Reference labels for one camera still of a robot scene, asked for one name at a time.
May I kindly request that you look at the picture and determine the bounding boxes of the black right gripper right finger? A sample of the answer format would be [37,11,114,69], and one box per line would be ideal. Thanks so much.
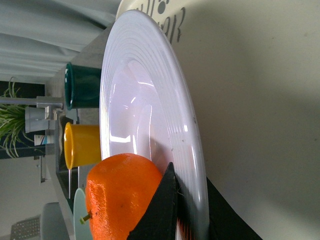
[207,179,262,240]

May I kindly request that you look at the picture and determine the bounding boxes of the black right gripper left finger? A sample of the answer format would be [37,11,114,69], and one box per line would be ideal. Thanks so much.
[127,162,178,240]

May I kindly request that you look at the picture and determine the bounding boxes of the orange mandarin fruit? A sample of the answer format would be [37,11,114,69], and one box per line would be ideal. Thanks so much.
[85,153,162,240]

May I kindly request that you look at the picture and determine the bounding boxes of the white ridged plate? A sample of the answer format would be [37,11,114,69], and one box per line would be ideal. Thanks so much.
[99,10,210,240]

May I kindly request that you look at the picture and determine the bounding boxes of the light green bowl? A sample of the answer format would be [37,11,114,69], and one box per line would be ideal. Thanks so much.
[73,188,93,240]

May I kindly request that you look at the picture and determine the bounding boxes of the yellow mug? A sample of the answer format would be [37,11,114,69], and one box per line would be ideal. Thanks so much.
[63,122,102,170]

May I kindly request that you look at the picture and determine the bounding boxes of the beige bear tray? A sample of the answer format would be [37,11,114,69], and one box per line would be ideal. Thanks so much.
[118,0,320,240]

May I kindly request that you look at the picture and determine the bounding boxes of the dark green mug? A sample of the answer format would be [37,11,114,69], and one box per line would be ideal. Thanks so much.
[64,62,102,111]

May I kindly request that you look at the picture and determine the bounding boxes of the potted green plant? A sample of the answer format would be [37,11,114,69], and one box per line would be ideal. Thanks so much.
[0,76,36,159]

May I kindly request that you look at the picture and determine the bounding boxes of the grey curtain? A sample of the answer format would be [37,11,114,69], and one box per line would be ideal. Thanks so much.
[0,0,120,83]

